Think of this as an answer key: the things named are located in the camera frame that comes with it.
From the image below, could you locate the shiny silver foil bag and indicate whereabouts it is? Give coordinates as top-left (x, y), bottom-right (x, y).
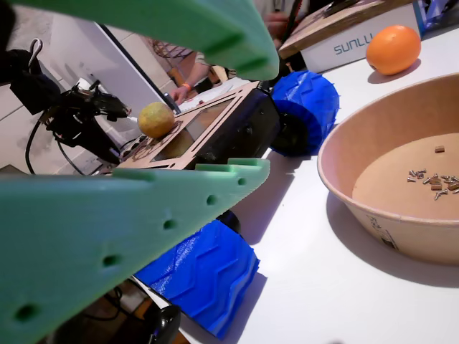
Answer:
top-left (412, 0), bottom-right (459, 39)

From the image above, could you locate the black cable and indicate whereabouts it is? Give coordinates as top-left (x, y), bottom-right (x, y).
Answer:
top-left (24, 120), bottom-right (87, 176)

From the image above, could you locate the orange fruit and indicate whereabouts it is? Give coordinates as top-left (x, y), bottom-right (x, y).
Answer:
top-left (365, 24), bottom-right (422, 76)

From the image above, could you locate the black part on board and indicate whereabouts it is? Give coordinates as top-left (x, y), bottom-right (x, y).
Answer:
top-left (324, 0), bottom-right (381, 15)

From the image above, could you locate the wooden board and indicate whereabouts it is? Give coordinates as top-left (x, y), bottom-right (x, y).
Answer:
top-left (278, 0), bottom-right (420, 60)

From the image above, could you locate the brown paper bowl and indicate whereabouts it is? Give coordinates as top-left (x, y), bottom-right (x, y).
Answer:
top-left (317, 72), bottom-right (459, 267)

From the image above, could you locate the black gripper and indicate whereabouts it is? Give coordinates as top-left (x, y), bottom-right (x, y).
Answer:
top-left (0, 85), bottom-right (270, 344)

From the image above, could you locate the white servo wire loop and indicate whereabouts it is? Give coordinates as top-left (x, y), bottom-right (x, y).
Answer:
top-left (28, 38), bottom-right (44, 67)

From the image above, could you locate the pile of small screws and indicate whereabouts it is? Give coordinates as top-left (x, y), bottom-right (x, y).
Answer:
top-left (407, 168), bottom-right (459, 201)

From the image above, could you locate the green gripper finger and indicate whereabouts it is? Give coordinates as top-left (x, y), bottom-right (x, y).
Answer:
top-left (10, 0), bottom-right (280, 82)

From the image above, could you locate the person in beige shirt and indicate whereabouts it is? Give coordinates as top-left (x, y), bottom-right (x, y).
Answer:
top-left (193, 0), bottom-right (302, 72)

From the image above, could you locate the yellow round fruit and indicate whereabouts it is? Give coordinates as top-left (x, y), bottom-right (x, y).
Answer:
top-left (137, 102), bottom-right (176, 140)

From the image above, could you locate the black rounded glossy object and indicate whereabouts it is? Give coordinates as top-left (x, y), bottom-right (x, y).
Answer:
top-left (148, 305), bottom-right (182, 344)

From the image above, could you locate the person's hand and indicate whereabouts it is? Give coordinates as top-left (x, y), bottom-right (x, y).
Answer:
top-left (169, 85), bottom-right (191, 105)

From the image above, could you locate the bare forearm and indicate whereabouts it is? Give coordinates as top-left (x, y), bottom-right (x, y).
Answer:
top-left (181, 52), bottom-right (216, 90)

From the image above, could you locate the white SUNLU box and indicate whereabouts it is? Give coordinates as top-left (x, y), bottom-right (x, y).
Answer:
top-left (300, 12), bottom-right (426, 75)

